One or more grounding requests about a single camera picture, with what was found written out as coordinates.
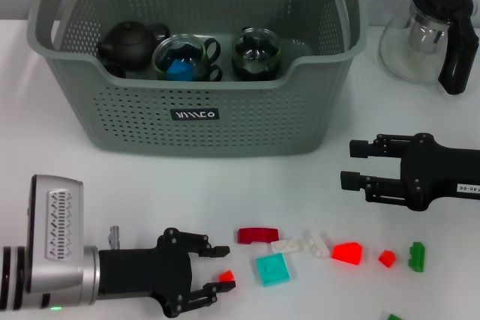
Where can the blue square brick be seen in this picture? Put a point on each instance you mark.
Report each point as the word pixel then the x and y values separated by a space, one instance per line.
pixel 179 69

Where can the black clay teapot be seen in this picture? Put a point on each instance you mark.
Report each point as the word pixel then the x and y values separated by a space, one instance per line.
pixel 129 44

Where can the small black clay cup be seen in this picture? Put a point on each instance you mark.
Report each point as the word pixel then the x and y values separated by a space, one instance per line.
pixel 117 69

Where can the grey perforated storage basket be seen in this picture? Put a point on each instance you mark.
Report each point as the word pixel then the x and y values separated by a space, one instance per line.
pixel 225 129

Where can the silver left connector plug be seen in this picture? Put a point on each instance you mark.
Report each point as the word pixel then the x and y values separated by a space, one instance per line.
pixel 114 237

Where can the green brick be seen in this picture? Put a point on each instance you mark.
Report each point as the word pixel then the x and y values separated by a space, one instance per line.
pixel 393 317
pixel 417 258

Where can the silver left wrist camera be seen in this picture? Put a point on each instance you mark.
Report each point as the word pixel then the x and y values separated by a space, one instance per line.
pixel 56 219

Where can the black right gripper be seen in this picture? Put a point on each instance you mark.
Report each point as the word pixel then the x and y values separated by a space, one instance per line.
pixel 435 174

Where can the dark red brick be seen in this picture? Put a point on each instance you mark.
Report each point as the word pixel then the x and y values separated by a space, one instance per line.
pixel 255 236

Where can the teal square brick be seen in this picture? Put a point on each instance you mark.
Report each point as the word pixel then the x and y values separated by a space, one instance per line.
pixel 273 269

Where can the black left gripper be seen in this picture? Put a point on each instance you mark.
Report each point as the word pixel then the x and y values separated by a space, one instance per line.
pixel 142 271

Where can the translucent white brick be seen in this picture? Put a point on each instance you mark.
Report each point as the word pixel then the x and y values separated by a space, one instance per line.
pixel 317 245

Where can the large red sloped brick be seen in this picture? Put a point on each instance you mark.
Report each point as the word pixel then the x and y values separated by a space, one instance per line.
pixel 347 253

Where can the small red brick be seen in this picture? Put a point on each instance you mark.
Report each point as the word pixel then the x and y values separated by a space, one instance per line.
pixel 388 259
pixel 227 277

